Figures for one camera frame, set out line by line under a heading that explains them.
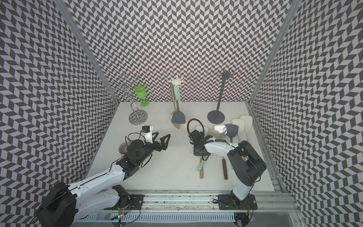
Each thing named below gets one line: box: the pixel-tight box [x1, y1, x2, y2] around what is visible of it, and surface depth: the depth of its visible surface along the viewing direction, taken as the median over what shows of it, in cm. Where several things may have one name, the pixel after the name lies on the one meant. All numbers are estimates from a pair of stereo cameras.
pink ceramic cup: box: [118, 141, 131, 157], surface depth 85 cm
